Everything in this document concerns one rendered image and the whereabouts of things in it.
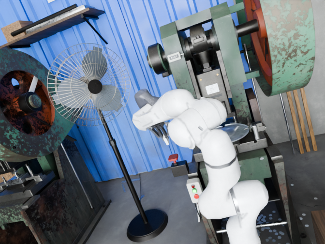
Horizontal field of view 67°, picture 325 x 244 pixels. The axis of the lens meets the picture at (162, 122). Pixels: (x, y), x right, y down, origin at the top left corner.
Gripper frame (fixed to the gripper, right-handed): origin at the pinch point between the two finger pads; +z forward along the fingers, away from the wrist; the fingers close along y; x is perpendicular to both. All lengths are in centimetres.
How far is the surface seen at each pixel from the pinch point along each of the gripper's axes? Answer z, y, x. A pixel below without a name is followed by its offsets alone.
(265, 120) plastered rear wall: 112, 74, 99
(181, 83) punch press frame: -21.5, 16.8, 21.8
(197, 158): 21.0, 13.4, -1.8
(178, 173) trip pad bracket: 17.8, 1.7, -12.7
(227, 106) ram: 0.1, 39.0, 16.4
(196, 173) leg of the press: 19.1, 12.5, -14.3
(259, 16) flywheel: -38, 66, 38
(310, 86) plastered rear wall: 89, 122, 111
